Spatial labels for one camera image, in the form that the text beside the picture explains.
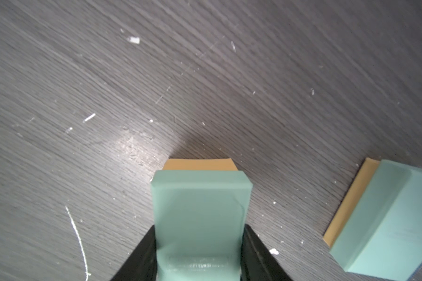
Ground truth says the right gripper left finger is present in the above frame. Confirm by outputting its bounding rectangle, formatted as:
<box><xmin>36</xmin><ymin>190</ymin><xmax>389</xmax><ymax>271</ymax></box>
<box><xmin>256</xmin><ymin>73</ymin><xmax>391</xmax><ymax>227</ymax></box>
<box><xmin>111</xmin><ymin>226</ymin><xmax>158</xmax><ymax>281</ymax></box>

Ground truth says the tan ring box base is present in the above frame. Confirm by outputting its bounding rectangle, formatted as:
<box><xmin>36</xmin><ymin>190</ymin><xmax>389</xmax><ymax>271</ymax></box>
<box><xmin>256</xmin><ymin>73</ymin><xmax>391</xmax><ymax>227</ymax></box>
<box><xmin>323</xmin><ymin>158</ymin><xmax>381</xmax><ymax>248</ymax></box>

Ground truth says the mint green box left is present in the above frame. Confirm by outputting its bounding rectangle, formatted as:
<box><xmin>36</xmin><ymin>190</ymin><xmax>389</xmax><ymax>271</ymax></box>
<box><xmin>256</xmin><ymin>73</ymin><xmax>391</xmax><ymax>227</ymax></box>
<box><xmin>151</xmin><ymin>170</ymin><xmax>253</xmax><ymax>281</ymax></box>

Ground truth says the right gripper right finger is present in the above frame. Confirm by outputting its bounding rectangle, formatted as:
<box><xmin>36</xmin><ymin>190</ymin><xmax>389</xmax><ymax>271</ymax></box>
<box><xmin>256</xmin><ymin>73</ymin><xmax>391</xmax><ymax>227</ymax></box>
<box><xmin>240</xmin><ymin>224</ymin><xmax>292</xmax><ymax>281</ymax></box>

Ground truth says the mint green box lid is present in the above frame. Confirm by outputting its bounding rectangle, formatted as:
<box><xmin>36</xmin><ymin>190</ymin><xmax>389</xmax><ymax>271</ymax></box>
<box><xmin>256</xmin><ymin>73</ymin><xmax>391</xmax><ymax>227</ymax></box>
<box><xmin>330</xmin><ymin>160</ymin><xmax>422</xmax><ymax>281</ymax></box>

